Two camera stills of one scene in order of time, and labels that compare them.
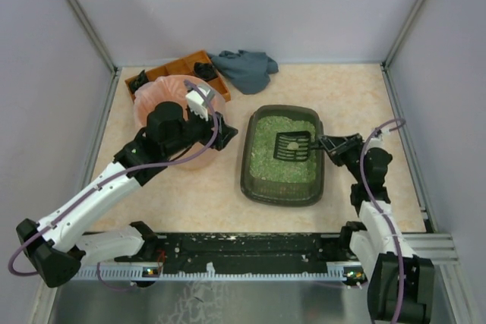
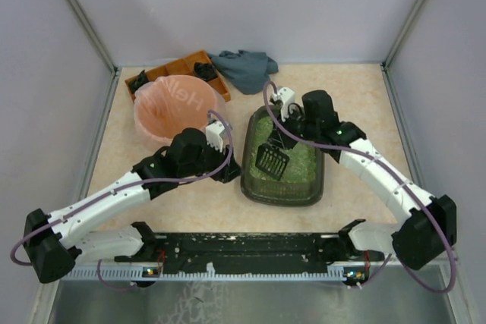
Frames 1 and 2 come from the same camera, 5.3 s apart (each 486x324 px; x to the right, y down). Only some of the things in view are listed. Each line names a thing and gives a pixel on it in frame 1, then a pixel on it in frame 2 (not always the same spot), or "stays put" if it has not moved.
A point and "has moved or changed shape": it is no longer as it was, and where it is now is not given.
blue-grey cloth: [248, 71] stays put
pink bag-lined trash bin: [173, 89] stays put
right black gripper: [348, 150] -> [288, 129]
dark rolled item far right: [206, 71] stays put
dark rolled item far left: [141, 79] stays put
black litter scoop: [294, 146] has moved or changed shape
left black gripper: [212, 135] -> [226, 169]
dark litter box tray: [266, 182] stays put
